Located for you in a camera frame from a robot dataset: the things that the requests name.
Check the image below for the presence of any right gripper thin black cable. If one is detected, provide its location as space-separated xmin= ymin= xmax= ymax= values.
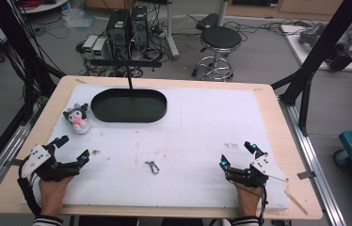
xmin=234 ymin=182 xmax=268 ymax=226

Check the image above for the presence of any person's left hand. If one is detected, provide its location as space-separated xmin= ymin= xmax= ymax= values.
xmin=38 ymin=175 xmax=74 ymax=218

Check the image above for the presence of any black and white plush toy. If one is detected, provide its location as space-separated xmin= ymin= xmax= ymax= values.
xmin=62 ymin=103 xmax=91 ymax=136

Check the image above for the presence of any black metal frame strut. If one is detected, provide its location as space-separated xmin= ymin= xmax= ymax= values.
xmin=270 ymin=0 xmax=352 ymax=137
xmin=0 ymin=0 xmax=66 ymax=126

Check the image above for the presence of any black computer tower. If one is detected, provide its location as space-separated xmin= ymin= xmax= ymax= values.
xmin=105 ymin=8 xmax=132 ymax=49
xmin=129 ymin=5 xmax=150 ymax=50

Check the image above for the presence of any person's right hand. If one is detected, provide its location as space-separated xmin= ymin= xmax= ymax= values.
xmin=233 ymin=180 xmax=263 ymax=218

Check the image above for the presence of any grey tape strip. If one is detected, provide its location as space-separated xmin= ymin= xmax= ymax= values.
xmin=3 ymin=157 xmax=24 ymax=168
xmin=296 ymin=170 xmax=317 ymax=181

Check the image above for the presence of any small metal key ring clasp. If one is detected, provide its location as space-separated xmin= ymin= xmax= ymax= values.
xmin=144 ymin=160 xmax=161 ymax=175

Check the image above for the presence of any white floor board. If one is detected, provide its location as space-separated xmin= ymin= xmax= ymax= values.
xmin=280 ymin=24 xmax=352 ymax=73

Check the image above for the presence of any thin wooden stick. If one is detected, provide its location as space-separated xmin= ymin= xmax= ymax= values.
xmin=283 ymin=189 xmax=309 ymax=217

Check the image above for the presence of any dark oval tray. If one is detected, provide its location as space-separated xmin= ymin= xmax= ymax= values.
xmin=89 ymin=59 xmax=168 ymax=124

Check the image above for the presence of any white foam mat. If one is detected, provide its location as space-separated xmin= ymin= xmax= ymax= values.
xmin=23 ymin=83 xmax=290 ymax=211

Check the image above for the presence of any grey robot device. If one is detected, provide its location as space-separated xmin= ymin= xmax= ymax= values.
xmin=298 ymin=23 xmax=352 ymax=72

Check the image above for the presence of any left gripper black sleeved cable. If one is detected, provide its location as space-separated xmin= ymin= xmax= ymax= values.
xmin=17 ymin=176 xmax=42 ymax=218

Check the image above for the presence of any black flat foot pedal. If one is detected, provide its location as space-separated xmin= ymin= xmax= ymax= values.
xmin=195 ymin=12 xmax=220 ymax=31

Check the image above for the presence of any small white power box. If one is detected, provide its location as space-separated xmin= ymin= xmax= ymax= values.
xmin=92 ymin=38 xmax=108 ymax=60
xmin=82 ymin=34 xmax=99 ymax=55

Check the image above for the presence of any clear plastic bag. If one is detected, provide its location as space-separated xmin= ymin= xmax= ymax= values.
xmin=61 ymin=7 xmax=97 ymax=30

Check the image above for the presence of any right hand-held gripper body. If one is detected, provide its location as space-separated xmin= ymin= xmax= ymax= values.
xmin=225 ymin=153 xmax=290 ymax=189

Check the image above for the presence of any hanging black cable bundle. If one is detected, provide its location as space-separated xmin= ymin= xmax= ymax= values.
xmin=0 ymin=6 xmax=57 ymax=126

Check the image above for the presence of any black round stool chrome base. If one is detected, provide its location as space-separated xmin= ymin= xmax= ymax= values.
xmin=191 ymin=25 xmax=243 ymax=82

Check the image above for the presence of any grey metal table leg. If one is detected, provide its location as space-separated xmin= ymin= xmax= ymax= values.
xmin=164 ymin=0 xmax=181 ymax=61

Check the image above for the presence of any aluminium rail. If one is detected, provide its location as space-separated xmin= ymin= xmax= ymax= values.
xmin=0 ymin=100 xmax=48 ymax=208
xmin=278 ymin=99 xmax=348 ymax=226

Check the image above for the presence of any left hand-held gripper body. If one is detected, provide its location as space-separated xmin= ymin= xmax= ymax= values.
xmin=20 ymin=143 xmax=81 ymax=183

